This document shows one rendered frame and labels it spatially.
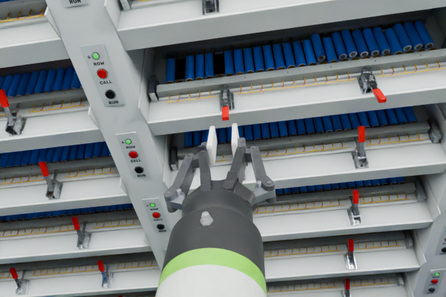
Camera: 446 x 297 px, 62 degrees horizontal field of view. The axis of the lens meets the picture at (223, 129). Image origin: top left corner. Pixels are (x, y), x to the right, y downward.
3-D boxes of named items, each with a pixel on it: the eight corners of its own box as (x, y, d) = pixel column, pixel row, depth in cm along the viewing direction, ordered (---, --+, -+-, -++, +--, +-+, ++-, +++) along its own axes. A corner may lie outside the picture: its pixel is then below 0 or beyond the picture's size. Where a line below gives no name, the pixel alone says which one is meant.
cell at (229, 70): (233, 56, 78) (234, 79, 75) (224, 57, 78) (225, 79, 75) (231, 50, 77) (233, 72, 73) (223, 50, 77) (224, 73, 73)
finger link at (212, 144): (214, 165, 53) (210, 166, 53) (217, 142, 59) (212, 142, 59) (211, 146, 51) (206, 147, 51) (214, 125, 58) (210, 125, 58)
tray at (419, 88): (463, 100, 70) (486, 65, 62) (153, 136, 75) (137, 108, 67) (426, 28, 81) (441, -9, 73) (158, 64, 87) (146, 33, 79)
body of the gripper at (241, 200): (182, 270, 39) (192, 213, 47) (262, 264, 38) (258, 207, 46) (166, 214, 36) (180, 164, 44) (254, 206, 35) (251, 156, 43)
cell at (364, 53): (360, 35, 76) (368, 58, 73) (350, 36, 76) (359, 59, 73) (361, 28, 75) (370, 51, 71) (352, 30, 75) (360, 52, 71)
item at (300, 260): (415, 270, 103) (432, 258, 91) (202, 286, 108) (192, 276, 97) (393, 203, 114) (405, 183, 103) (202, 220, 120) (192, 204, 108)
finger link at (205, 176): (218, 216, 43) (206, 219, 43) (210, 167, 53) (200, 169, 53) (213, 189, 41) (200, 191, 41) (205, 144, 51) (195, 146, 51)
